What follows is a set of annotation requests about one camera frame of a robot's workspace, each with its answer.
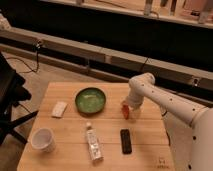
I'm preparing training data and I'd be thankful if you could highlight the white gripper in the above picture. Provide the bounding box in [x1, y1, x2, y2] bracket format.
[122, 90, 144, 109]

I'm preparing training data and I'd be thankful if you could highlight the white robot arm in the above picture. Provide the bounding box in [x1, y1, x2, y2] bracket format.
[123, 73, 213, 171]

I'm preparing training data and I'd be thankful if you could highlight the black remote control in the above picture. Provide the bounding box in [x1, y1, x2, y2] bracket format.
[120, 129, 132, 154]

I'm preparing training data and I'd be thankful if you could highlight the green bowl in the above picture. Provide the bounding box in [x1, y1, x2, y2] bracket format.
[75, 87, 106, 114]

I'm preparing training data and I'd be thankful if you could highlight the white plastic bottle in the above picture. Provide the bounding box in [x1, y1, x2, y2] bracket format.
[86, 122, 103, 163]

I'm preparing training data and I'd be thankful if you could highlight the white sponge block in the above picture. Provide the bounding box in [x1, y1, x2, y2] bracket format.
[52, 101, 67, 118]

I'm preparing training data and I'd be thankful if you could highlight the white paper cup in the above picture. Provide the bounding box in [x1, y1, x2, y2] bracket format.
[30, 128, 56, 153]

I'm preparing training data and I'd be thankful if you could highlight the black office chair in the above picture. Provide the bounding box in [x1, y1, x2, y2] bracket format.
[0, 52, 37, 145]

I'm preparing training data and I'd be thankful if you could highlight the grey floor rail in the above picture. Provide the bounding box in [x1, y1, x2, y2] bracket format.
[0, 28, 213, 91]

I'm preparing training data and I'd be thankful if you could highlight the black cable on floor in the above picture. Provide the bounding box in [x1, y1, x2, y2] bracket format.
[4, 40, 44, 75]

